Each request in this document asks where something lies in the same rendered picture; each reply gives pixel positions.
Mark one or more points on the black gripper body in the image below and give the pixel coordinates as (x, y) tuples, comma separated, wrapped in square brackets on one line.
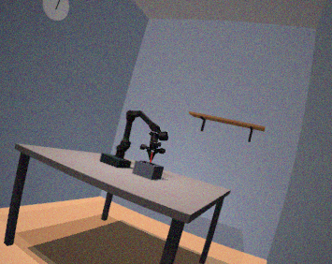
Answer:
[(160, 151)]

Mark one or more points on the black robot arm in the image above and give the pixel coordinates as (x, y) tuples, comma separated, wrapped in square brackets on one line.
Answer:
[(130, 117)]

